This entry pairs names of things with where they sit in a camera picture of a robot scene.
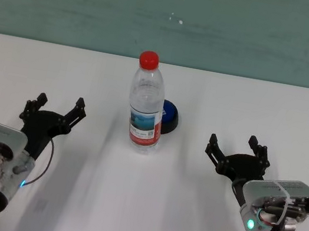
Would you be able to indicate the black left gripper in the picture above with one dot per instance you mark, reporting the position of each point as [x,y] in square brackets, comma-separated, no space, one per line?
[43,126]

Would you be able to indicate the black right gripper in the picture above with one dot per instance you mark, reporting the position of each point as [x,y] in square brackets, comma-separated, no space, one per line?
[242,167]

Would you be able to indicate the blue push button black base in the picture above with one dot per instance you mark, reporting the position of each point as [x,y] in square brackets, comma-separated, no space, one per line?
[170,118]

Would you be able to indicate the clear water bottle red cap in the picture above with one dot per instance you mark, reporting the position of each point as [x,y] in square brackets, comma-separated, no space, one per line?
[144,104]

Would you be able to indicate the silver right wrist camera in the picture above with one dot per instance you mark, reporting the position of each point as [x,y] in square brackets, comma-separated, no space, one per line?
[294,188]

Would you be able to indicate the white right camera zip tie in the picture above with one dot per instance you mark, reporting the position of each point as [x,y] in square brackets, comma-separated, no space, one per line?
[286,204]

